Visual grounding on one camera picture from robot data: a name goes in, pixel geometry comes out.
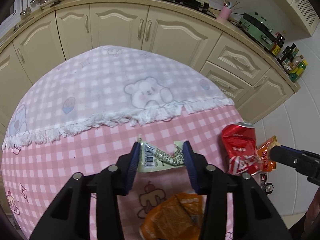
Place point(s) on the cream upper cabinet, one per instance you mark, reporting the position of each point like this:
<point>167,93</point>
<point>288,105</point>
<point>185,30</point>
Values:
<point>301,13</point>

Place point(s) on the green electric grill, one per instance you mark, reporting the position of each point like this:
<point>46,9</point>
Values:
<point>255,27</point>

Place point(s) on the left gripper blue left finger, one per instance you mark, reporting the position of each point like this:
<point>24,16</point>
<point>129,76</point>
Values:
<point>67,217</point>

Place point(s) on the orange snack bag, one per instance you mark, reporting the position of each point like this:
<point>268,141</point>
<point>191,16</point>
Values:
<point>178,217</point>

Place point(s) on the orange bag in box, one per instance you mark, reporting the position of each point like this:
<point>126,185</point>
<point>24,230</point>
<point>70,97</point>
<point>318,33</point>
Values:
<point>267,165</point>

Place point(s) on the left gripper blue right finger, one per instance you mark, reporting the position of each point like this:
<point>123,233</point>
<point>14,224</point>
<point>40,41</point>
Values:
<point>254,216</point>

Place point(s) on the pink checkered tablecloth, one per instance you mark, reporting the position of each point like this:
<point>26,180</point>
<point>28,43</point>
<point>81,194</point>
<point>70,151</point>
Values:
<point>88,111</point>

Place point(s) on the cream kitchen cabinets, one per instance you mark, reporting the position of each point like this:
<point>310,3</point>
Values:
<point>246,73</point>

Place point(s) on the pale green barcode wrapper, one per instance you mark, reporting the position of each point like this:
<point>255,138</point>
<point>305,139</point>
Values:
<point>153,159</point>

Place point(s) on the crushed red cola can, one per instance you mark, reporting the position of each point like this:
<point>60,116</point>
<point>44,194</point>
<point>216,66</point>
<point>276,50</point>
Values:
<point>239,141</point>

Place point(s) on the pink utensil holder cup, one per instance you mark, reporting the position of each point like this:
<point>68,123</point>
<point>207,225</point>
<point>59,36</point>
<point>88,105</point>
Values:
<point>227,8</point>

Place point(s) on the condiment bottles group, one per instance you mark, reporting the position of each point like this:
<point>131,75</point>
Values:
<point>292,63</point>

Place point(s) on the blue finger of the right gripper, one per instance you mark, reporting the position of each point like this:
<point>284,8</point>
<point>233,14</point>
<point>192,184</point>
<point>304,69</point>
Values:
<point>290,156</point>

